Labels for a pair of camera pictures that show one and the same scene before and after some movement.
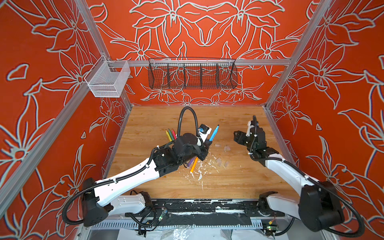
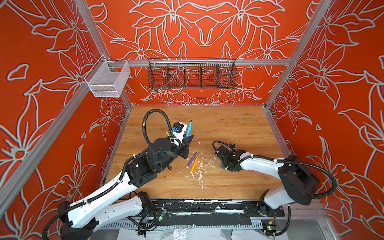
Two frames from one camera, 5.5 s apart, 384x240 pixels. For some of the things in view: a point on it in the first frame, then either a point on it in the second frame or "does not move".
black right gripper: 240,135 to 222,165
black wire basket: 192,73 does not move
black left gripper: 203,149 to 184,146
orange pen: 194,164 does not move
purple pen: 192,161 does not move
